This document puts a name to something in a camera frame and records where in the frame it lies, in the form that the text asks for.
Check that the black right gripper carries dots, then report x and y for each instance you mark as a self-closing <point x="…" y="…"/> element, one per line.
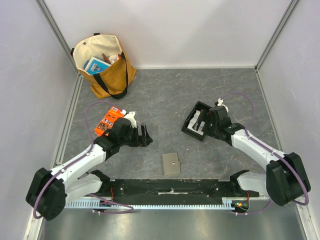
<point x="208" y="120"/>

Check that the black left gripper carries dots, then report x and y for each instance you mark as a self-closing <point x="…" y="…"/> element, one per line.
<point x="144" y="136"/>

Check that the black card tray box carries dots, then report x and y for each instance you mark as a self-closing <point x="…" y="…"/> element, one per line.
<point x="199" y="124"/>

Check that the grey card holder wallet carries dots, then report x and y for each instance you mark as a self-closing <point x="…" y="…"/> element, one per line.
<point x="170" y="164"/>

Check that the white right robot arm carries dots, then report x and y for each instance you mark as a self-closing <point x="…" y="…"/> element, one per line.
<point x="285" y="179"/>

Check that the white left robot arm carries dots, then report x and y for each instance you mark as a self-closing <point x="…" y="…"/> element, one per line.
<point x="51" y="190"/>

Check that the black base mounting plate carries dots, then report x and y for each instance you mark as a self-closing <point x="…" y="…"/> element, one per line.
<point x="210" y="187"/>

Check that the blue book in bag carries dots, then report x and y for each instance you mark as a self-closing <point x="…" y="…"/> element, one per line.
<point x="95" y="66"/>

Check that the mustard canvas tote bag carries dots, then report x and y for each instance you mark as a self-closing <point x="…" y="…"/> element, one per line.
<point x="116" y="78"/>

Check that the brown item in bag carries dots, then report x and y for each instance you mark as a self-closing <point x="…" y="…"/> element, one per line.
<point x="111" y="59"/>

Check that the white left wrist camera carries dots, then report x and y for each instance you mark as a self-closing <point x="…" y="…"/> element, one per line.
<point x="131" y="117"/>

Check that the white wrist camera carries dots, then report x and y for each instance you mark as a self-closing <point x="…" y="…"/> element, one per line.
<point x="220" y="103"/>
<point x="131" y="117"/>

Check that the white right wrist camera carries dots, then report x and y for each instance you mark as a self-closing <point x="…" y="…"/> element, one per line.
<point x="220" y="103"/>

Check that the slotted cable duct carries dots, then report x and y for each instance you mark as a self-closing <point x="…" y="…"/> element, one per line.
<point x="98" y="204"/>

